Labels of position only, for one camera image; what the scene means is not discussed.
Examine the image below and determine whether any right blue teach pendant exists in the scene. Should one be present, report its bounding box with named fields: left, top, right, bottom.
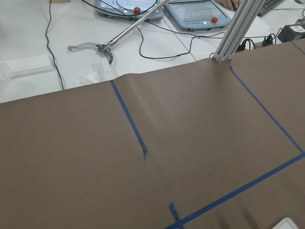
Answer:
left=164, top=0, right=231, bottom=31

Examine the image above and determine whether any left blue teach pendant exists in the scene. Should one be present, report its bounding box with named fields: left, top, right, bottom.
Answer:
left=94, top=0, right=160, bottom=21

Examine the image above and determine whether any blue teach pendant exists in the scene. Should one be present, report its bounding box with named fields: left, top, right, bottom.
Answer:
left=164, top=0, right=231, bottom=31
left=94, top=0, right=160, bottom=21

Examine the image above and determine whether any brown paper table cover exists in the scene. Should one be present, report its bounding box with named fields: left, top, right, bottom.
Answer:
left=0, top=40, right=305, bottom=229

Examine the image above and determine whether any white rack base tray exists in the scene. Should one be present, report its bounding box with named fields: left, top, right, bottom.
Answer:
left=272, top=218, right=299, bottom=229

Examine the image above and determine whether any metal reacher grabber tool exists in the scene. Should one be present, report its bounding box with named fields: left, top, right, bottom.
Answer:
left=67, top=0, right=169, bottom=65

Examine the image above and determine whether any aluminium frame post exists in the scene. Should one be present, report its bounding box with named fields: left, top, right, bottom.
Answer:
left=213, top=0, right=264, bottom=62

